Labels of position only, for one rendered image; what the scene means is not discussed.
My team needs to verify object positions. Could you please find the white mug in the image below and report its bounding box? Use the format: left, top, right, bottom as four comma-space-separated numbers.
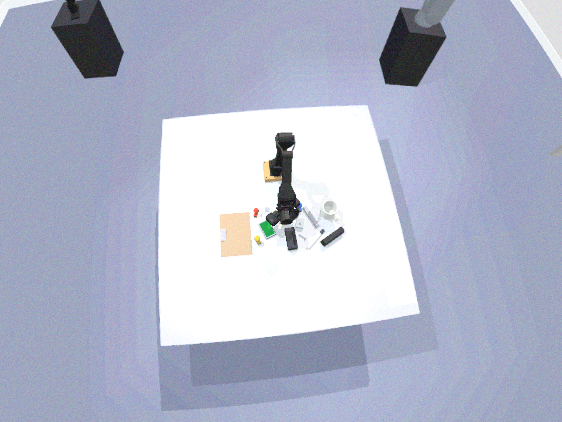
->
320, 200, 340, 222

